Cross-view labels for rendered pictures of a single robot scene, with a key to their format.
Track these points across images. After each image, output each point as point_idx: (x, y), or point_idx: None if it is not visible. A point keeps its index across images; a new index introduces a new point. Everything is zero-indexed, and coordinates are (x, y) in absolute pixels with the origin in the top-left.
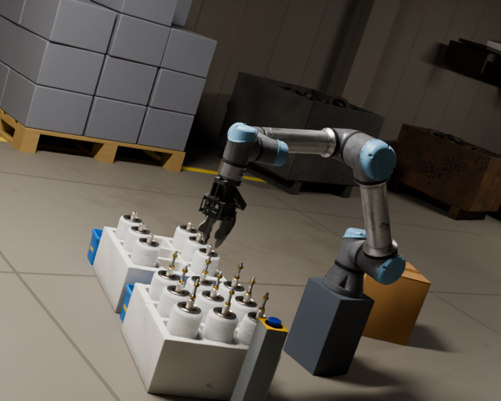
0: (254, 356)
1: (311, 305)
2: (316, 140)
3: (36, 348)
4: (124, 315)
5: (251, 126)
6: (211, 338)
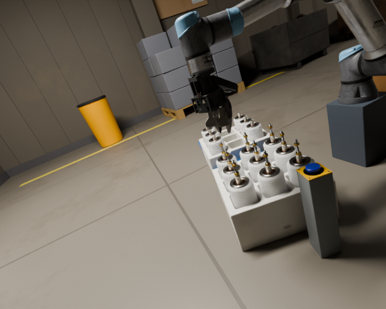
0: (309, 205)
1: (338, 122)
2: None
3: (169, 241)
4: None
5: None
6: (269, 194)
